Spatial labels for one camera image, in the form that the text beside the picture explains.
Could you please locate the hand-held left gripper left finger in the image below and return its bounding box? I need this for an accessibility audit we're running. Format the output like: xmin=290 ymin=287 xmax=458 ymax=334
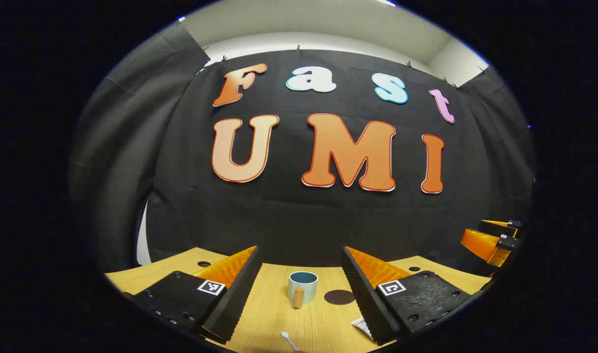
xmin=122 ymin=245 xmax=263 ymax=345

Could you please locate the white toothpaste tube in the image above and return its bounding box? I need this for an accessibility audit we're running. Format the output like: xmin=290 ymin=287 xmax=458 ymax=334
xmin=350 ymin=317 xmax=373 ymax=340

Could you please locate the white blue toothbrush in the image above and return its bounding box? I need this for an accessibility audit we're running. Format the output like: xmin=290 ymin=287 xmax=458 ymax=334
xmin=281 ymin=331 xmax=302 ymax=352

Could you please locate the black backdrop cloth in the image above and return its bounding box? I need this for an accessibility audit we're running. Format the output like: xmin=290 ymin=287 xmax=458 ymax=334
xmin=68 ymin=22 xmax=537 ymax=275

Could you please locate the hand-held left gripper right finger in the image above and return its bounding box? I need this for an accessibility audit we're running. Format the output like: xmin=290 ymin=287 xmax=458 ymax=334
xmin=341 ymin=245 xmax=477 ymax=347

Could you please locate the wooden desktop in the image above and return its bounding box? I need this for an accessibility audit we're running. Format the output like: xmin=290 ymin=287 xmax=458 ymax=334
xmin=104 ymin=247 xmax=493 ymax=353

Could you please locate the light green cup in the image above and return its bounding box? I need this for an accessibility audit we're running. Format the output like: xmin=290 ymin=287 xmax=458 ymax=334
xmin=287 ymin=271 xmax=319 ymax=309

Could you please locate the dark brown round coaster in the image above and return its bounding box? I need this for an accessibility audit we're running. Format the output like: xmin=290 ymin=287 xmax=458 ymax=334
xmin=324 ymin=290 xmax=356 ymax=305

